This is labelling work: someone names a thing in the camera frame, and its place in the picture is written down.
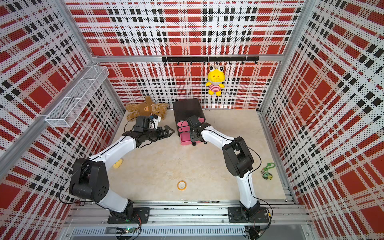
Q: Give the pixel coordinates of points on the white wire mesh basket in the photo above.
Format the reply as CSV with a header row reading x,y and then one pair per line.
x,y
67,111

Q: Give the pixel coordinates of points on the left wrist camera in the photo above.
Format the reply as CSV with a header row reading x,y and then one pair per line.
x,y
144,123

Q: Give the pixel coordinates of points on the black drawer cabinet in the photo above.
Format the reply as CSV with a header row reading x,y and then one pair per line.
x,y
185,109

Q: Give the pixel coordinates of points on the yellow frog plush toy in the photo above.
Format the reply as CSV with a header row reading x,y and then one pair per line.
x,y
216,78

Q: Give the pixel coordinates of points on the green ring toy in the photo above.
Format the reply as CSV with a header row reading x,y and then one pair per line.
x,y
265,171

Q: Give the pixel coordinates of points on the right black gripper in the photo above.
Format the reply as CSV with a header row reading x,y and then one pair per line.
x,y
192,136

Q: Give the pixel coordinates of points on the brown teddy bear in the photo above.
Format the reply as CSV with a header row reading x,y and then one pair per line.
x,y
147,108

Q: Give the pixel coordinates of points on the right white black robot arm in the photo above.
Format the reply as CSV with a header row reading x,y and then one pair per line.
x,y
238,158

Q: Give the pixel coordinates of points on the green circuit board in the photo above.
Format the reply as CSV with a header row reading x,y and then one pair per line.
x,y
125,231

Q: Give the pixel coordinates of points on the black hook rail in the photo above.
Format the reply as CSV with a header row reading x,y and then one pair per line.
x,y
209,59

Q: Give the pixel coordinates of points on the black connector box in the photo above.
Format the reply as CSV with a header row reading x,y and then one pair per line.
x,y
252,233

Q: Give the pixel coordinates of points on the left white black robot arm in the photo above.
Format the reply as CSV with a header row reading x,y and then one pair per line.
x,y
90,179

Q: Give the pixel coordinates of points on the aluminium mounting rail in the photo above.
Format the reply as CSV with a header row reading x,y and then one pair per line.
x,y
165,213

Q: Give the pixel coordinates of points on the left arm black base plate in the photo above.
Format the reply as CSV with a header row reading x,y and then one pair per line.
x,y
139,215

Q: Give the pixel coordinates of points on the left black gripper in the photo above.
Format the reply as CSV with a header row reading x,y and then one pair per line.
x,y
166,135

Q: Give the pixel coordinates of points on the small yellow object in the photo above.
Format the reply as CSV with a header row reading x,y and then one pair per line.
x,y
118,164

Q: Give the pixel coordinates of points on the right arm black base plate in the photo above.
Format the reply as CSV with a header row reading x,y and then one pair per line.
x,y
255,214

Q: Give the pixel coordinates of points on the orange tape roll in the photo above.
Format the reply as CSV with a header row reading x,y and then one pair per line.
x,y
182,185

